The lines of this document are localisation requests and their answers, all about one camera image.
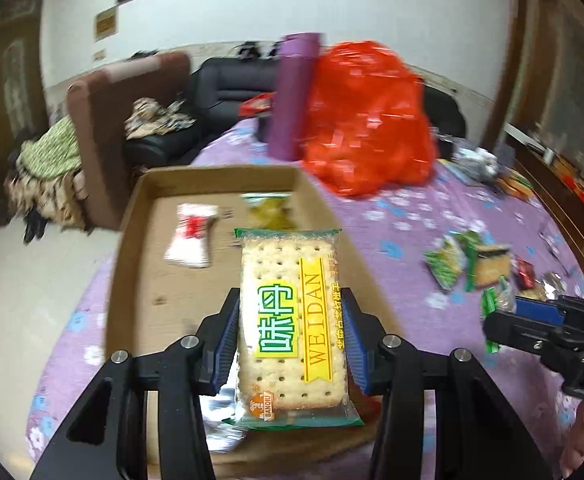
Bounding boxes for clear green-edged snack packet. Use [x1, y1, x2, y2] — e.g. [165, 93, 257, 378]
[532, 271, 568, 301]

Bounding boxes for dark red snack packet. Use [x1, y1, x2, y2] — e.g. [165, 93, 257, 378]
[512, 257, 536, 290]

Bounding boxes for yellow Weidan cracker pack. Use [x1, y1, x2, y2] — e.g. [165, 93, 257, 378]
[233, 229, 361, 430]

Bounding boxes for white red candy packet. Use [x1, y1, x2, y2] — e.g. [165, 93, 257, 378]
[164, 203, 218, 269]

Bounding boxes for person's right hand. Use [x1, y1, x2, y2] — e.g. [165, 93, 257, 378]
[560, 401, 584, 478]

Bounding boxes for green-edged cracker pack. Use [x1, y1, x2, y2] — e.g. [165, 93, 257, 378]
[454, 231, 512, 292]

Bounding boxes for cardboard tray box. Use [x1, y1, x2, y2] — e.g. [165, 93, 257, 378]
[103, 164, 408, 466]

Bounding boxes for silver foil packet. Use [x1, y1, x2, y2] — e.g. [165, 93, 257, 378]
[199, 349, 251, 456]

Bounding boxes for orange cracker packs far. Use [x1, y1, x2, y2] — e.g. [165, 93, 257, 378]
[495, 167, 536, 202]

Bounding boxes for olive green snack packet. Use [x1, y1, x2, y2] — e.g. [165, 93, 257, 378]
[242, 192, 296, 231]

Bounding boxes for booklet with plastic bag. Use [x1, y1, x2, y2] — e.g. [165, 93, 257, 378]
[437, 136, 499, 185]

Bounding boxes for wooden sideboard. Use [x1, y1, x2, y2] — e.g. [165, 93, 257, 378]
[482, 0, 584, 274]

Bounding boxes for orange plastic bag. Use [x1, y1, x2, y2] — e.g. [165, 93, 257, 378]
[303, 41, 437, 197]

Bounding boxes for striped cloth on sofa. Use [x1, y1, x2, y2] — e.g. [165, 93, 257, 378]
[124, 98, 197, 141]

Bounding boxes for green patterned blanket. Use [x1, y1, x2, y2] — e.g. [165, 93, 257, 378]
[11, 115, 82, 194]

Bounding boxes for black leather sofa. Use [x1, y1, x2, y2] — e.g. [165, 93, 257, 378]
[124, 58, 311, 168]

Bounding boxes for brown armchair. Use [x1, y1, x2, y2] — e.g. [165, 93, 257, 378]
[66, 51, 191, 231]

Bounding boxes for purple thermos bottle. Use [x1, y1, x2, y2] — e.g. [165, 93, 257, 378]
[267, 32, 321, 162]

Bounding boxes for wooden glass door cabinet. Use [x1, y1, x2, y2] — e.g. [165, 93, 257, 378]
[0, 0, 51, 256]

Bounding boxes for wall certificate plaque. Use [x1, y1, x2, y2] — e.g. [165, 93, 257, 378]
[94, 6, 118, 41]

